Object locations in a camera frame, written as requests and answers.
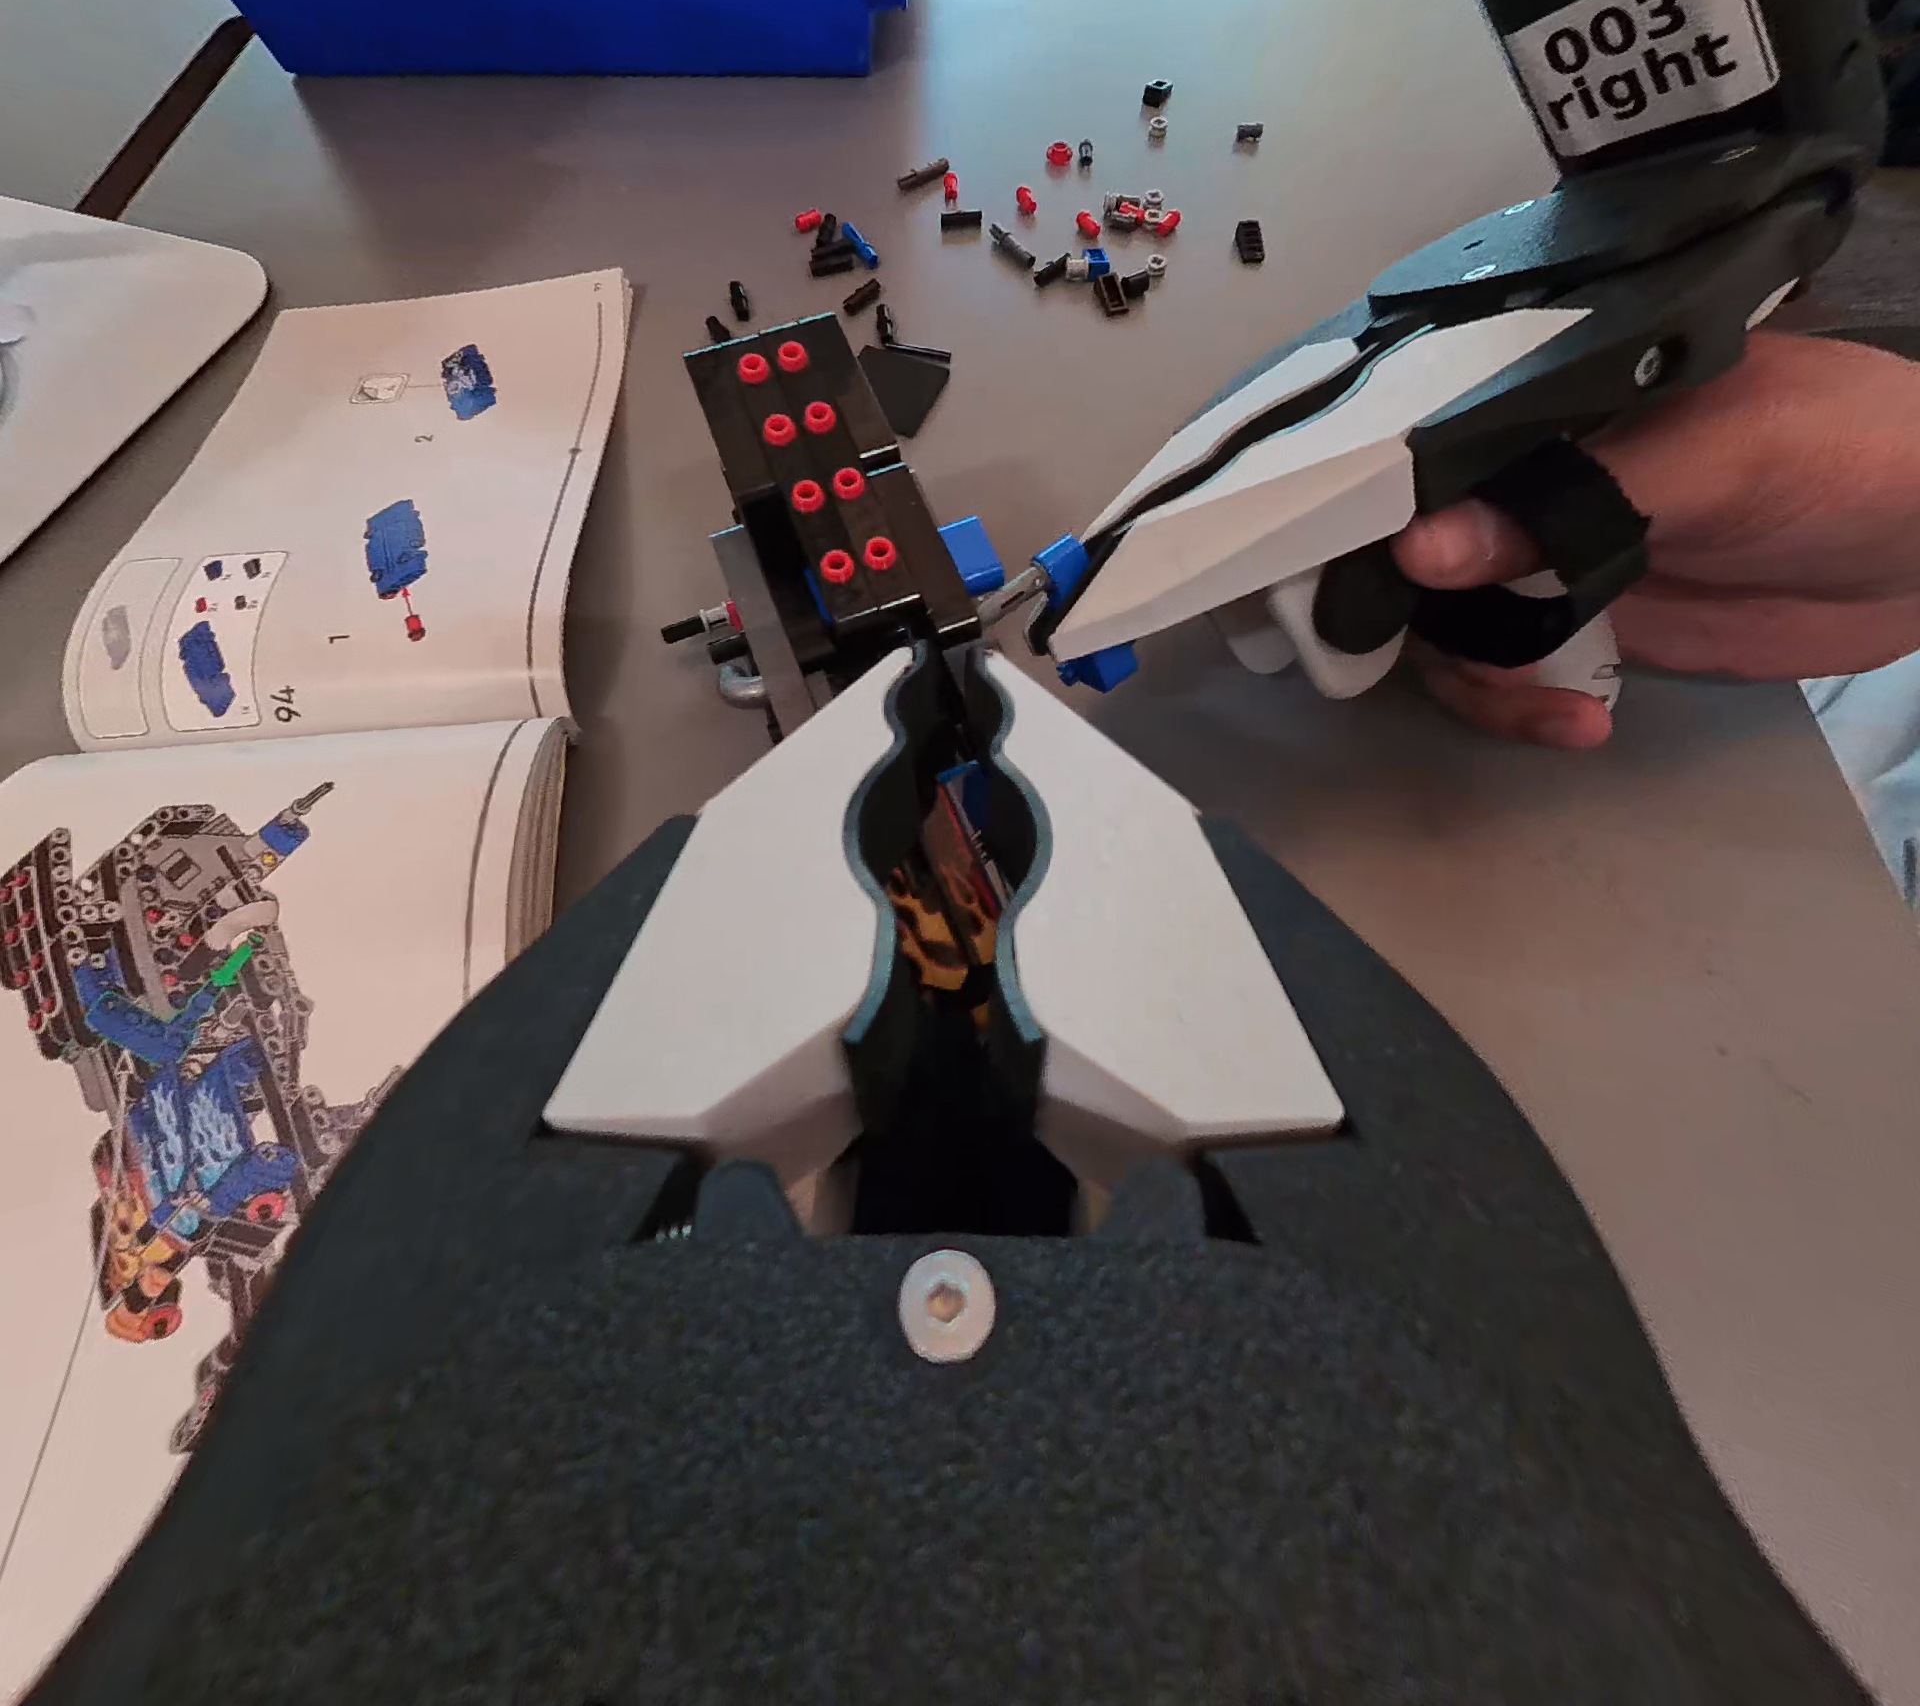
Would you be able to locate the black triangular lego panel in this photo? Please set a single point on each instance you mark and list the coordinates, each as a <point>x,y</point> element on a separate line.
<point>908,387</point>

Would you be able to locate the open lego instruction booklet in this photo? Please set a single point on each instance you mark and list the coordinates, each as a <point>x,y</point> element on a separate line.
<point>450,506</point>

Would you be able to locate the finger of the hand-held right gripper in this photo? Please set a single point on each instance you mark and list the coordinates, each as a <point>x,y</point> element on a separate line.
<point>1230,409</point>
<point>1274,521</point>

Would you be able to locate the black and blue lego truck model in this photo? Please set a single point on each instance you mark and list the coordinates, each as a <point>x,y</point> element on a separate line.
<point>862,537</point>

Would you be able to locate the person's right hand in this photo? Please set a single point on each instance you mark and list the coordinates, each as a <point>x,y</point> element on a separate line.
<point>1785,506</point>

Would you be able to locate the blue lego beam piece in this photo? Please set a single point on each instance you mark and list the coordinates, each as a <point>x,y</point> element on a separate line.
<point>1069,558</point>

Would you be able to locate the white stand base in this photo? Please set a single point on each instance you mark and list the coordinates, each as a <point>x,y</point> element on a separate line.
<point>105,340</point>

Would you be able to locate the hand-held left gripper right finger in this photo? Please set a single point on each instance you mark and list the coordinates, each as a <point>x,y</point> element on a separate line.
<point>1170,986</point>

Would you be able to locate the scattered small lego pieces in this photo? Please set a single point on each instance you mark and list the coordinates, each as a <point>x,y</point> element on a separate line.
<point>1089,225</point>

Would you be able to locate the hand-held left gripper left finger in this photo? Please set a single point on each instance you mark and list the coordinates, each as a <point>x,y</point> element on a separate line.
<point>721,986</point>

